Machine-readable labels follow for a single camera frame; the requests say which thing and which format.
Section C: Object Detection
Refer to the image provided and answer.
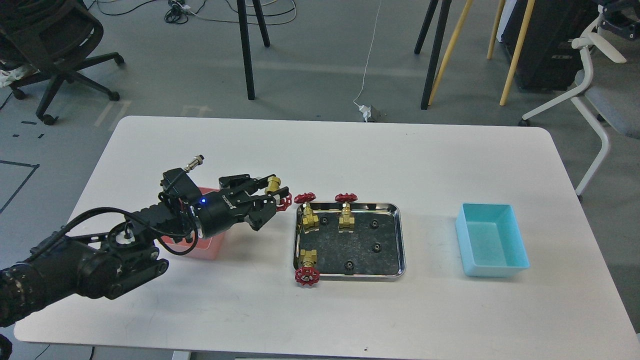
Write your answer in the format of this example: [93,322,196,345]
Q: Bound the small black gear bottom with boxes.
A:
[343,260,355,272]

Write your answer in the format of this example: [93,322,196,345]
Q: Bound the white grey office chair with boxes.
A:
[518,6,639,198]

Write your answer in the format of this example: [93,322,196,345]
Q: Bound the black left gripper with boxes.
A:
[192,174,291,239]

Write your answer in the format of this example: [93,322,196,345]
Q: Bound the black office chair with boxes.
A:
[0,0,124,125]

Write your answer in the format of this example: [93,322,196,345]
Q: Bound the blue plastic box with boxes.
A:
[455,202,530,278]

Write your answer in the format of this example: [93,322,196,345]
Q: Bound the wooden easel legs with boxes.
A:
[426,0,535,107]

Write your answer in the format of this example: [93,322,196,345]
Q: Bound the brass valve bottom left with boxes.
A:
[294,249,320,287]

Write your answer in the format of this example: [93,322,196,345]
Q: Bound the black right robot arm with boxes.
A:
[594,0,640,41]

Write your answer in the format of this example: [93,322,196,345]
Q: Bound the pink plastic box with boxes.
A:
[158,187,227,261]

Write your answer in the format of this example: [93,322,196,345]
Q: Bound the white power adapter with cable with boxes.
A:
[352,0,382,123]

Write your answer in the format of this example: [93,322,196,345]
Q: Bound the brass valve top left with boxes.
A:
[294,192,320,234]

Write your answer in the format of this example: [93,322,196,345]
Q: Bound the stainless steel tray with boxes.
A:
[293,202,406,281]

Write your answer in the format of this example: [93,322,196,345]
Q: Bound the black tripod legs right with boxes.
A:
[413,0,452,110]

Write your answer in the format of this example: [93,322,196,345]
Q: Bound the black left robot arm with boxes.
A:
[1,155,291,327]

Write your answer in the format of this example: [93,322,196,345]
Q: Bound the black cabinet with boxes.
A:
[515,0,599,92]

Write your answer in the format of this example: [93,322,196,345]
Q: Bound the black tripod legs left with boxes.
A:
[237,0,271,101]

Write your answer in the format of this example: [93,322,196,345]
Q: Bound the brass valve top middle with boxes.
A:
[334,193,358,233]

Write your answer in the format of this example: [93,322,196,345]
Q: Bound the black tripod legs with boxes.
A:
[413,0,452,110]
[237,0,271,101]

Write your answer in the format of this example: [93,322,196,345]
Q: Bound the brass valve red handwheel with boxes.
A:
[264,176,284,212]

